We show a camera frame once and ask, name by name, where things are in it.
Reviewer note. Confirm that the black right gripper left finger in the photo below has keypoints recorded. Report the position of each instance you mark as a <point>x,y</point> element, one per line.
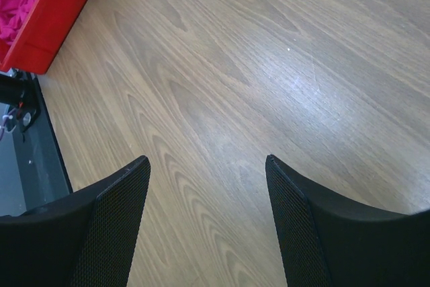
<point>87,238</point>

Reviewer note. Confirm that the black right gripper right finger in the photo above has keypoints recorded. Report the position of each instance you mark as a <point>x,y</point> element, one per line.
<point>327,239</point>

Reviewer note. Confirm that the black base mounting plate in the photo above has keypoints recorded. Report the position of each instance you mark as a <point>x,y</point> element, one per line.
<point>33,172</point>

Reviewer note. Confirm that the red plastic crate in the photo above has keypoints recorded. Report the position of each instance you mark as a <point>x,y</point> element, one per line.
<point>41,36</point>

